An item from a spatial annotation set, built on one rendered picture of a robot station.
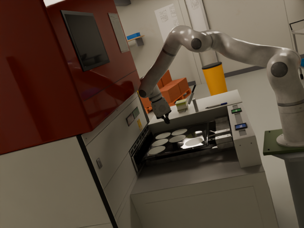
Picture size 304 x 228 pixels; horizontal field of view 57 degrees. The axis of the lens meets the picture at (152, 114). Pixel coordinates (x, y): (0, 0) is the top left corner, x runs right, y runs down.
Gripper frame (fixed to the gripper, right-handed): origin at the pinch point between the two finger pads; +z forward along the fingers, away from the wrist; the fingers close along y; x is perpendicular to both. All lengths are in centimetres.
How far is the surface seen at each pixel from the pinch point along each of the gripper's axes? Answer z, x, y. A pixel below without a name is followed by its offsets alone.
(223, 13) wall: -12, 489, 383
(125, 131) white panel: -12.9, -19.5, -27.9
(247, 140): 5, -63, 13
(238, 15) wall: 8, 468, 405
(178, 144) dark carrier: 7.5, -23.3, -5.8
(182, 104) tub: -0.7, 11.1, 17.6
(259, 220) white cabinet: 40, -67, 1
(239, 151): 9, -61, 8
